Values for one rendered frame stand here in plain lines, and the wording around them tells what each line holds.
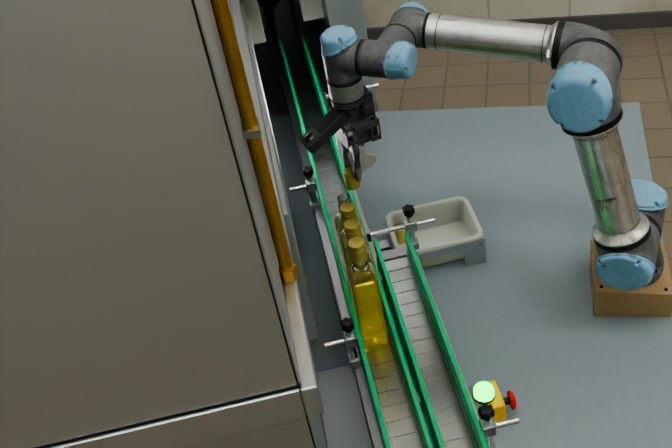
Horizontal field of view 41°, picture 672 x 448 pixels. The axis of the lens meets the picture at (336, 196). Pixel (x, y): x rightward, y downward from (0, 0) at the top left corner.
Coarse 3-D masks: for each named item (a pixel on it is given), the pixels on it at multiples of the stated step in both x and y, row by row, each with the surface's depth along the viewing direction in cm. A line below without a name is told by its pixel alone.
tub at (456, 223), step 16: (416, 208) 235; (432, 208) 236; (448, 208) 236; (464, 208) 235; (432, 224) 238; (448, 224) 239; (464, 224) 237; (432, 240) 235; (448, 240) 234; (464, 240) 222
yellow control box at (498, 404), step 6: (492, 384) 189; (498, 390) 188; (498, 396) 186; (474, 402) 186; (492, 402) 185; (498, 402) 185; (498, 408) 185; (504, 408) 185; (498, 414) 186; (504, 414) 186; (498, 420) 187
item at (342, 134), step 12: (372, 96) 192; (336, 108) 190; (348, 108) 189; (360, 108) 193; (372, 108) 194; (360, 120) 194; (372, 120) 194; (336, 132) 198; (348, 132) 192; (360, 132) 193; (372, 132) 195; (348, 144) 194
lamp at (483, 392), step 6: (480, 384) 186; (486, 384) 186; (474, 390) 186; (480, 390) 185; (486, 390) 184; (492, 390) 185; (474, 396) 186; (480, 396) 184; (486, 396) 184; (492, 396) 185; (480, 402) 185; (486, 402) 185
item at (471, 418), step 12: (408, 240) 207; (408, 252) 212; (420, 276) 197; (420, 288) 202; (432, 300) 191; (432, 312) 190; (432, 324) 194; (444, 336) 183; (444, 348) 183; (444, 360) 188; (456, 372) 175; (456, 384) 180; (468, 396) 170; (468, 408) 168; (468, 420) 173; (480, 432) 164; (480, 444) 163
